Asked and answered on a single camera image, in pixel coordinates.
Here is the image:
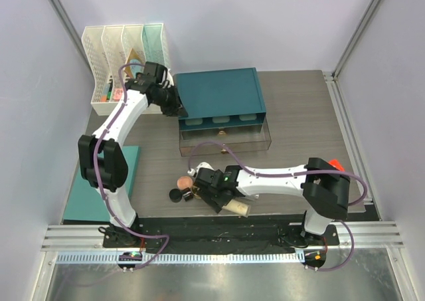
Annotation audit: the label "teal drawer cabinet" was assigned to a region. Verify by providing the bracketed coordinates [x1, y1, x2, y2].
[175, 68, 266, 133]

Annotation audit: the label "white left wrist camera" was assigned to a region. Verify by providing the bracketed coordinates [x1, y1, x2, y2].
[165, 68, 174, 86]

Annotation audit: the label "clear acrylic drawer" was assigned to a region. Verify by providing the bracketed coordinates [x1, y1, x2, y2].
[179, 119, 272, 157]

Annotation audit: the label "orange green markers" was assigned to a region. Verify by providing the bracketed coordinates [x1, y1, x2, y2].
[100, 78, 114, 102]

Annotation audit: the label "orange cube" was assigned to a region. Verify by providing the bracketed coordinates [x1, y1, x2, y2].
[328, 159, 345, 171]

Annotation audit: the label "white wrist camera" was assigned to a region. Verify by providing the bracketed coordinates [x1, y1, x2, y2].
[187, 161, 213, 177]
[165, 68, 174, 86]

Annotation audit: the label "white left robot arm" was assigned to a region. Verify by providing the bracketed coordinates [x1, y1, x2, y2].
[78, 62, 187, 247]

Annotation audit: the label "pink eraser block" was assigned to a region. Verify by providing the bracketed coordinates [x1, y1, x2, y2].
[112, 88, 124, 102]

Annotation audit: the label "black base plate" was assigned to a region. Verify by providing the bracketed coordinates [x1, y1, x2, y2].
[99, 215, 339, 254]

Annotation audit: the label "cream foundation bottle gold pump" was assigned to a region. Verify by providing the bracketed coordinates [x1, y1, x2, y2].
[222, 199, 251, 217]

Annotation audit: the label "black round lid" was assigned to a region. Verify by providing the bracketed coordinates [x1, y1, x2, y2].
[169, 188, 183, 203]

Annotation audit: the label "small black jar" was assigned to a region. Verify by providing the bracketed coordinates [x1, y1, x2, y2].
[181, 188, 194, 201]

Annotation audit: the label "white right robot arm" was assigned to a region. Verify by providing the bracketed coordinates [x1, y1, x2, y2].
[189, 157, 350, 245]

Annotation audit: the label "triangular gold teal card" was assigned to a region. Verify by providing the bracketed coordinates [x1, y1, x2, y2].
[124, 49, 145, 79]

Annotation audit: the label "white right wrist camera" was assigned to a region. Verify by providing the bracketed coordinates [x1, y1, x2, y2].
[187, 161, 213, 177]

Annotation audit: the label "white perforated file organizer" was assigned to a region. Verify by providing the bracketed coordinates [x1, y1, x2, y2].
[81, 23, 173, 116]

